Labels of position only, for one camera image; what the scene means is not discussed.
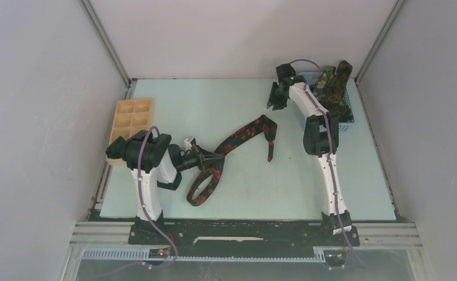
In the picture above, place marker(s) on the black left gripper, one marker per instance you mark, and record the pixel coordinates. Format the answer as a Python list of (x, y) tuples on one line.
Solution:
[(202, 156)]

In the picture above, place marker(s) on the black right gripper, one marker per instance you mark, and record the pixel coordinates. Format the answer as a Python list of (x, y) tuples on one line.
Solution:
[(278, 104)]

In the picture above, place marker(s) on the black orange-flower tie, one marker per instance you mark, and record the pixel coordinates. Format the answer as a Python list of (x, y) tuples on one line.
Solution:
[(207, 181)]

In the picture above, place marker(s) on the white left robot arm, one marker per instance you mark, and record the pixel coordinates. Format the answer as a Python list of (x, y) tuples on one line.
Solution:
[(157, 163)]

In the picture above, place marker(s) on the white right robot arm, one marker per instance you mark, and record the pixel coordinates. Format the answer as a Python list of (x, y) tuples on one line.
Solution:
[(320, 140)]

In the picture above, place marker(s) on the light blue plastic basket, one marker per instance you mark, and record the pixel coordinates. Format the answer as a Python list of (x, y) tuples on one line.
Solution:
[(311, 77)]

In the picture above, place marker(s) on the navy yellow-flower tie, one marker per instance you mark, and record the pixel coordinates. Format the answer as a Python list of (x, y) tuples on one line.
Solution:
[(319, 86)]

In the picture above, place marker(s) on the dark gold-patterned tie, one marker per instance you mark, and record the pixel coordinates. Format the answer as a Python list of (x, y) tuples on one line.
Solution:
[(334, 100)]

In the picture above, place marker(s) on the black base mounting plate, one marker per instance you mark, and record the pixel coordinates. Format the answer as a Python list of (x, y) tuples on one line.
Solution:
[(240, 237)]

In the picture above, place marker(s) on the wooden compartment organizer box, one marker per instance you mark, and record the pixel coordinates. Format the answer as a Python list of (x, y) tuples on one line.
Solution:
[(132, 116)]

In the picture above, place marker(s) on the rolled dark tie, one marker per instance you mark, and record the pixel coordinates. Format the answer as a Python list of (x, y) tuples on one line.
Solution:
[(114, 150)]

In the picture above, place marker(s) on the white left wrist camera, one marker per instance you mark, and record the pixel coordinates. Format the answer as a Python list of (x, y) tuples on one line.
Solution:
[(190, 143)]

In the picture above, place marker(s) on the light blue cable duct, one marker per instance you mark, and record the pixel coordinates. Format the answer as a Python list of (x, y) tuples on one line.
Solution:
[(145, 254)]

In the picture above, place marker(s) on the aluminium frame rail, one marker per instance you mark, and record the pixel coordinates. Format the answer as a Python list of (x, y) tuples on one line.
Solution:
[(391, 236)]

